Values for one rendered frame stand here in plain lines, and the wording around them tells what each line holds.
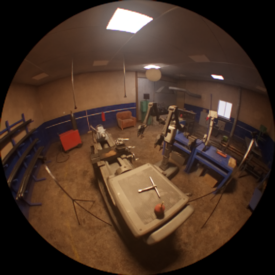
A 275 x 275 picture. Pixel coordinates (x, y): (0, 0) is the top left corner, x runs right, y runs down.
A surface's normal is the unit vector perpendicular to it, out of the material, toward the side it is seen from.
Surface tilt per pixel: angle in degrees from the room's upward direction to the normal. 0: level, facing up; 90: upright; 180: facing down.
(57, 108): 90
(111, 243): 0
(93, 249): 0
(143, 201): 0
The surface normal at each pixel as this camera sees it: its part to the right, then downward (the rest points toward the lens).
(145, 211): -0.02, -0.89
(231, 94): -0.87, 0.25
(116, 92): 0.50, 0.39
